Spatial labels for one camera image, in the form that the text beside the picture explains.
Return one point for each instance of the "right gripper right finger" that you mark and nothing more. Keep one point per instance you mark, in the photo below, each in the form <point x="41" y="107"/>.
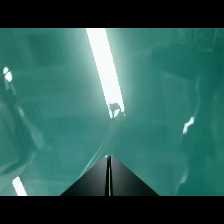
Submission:
<point x="128" y="181"/>

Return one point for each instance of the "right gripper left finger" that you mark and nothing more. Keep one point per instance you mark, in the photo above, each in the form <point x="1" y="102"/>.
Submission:
<point x="91" y="183"/>

